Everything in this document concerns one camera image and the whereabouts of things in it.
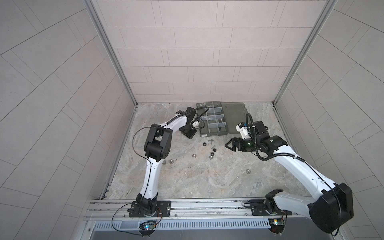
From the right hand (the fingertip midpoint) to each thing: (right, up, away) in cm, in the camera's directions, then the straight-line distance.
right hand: (230, 146), depth 78 cm
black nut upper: (-13, -2, +16) cm, 21 cm away
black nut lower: (-8, -7, +12) cm, 16 cm away
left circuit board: (-39, -33, -13) cm, 53 cm away
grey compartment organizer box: (0, +14, +28) cm, 31 cm away
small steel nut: (-10, -9, +11) cm, 17 cm away
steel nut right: (+11, -15, +5) cm, 20 cm away
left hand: (-20, +4, +23) cm, 31 cm away
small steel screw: (-8, -1, +19) cm, 21 cm away
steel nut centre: (-19, -9, +11) cm, 24 cm away
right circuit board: (+20, -34, -9) cm, 41 cm away
